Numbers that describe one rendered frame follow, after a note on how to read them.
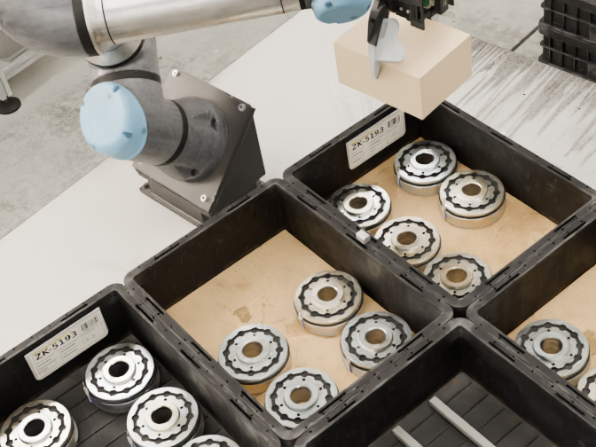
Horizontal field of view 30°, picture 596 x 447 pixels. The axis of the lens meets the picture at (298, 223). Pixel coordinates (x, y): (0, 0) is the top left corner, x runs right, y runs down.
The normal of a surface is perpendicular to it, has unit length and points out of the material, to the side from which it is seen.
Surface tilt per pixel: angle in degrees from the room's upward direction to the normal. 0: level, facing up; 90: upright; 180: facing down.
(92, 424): 0
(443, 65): 90
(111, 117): 50
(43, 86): 0
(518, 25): 0
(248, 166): 90
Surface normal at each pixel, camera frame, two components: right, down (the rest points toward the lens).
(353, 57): -0.66, 0.59
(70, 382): -0.14, -0.70
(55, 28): -0.11, 0.42
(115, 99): -0.55, 0.04
